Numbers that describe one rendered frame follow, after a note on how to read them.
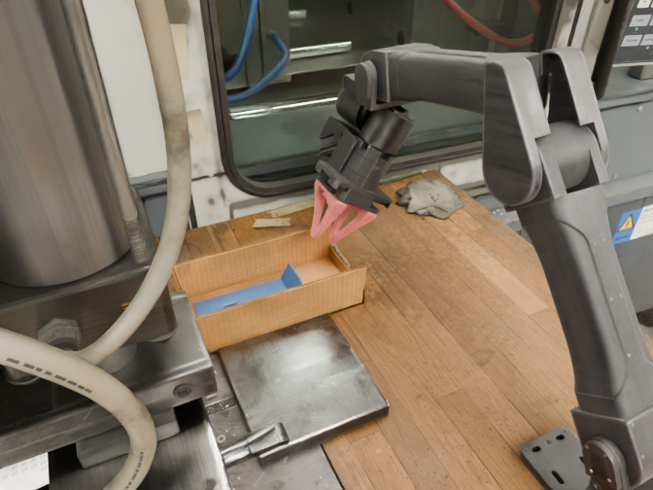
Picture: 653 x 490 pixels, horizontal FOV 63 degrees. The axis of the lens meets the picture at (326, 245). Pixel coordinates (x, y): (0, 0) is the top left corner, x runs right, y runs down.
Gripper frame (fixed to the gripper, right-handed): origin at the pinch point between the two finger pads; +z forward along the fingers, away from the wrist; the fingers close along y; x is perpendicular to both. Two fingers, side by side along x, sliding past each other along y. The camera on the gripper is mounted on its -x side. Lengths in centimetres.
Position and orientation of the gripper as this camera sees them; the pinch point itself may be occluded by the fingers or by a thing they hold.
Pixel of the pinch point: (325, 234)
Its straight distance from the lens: 76.1
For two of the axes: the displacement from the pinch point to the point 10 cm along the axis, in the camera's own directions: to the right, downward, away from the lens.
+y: -7.8, -2.3, -5.9
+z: -4.8, 8.2, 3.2
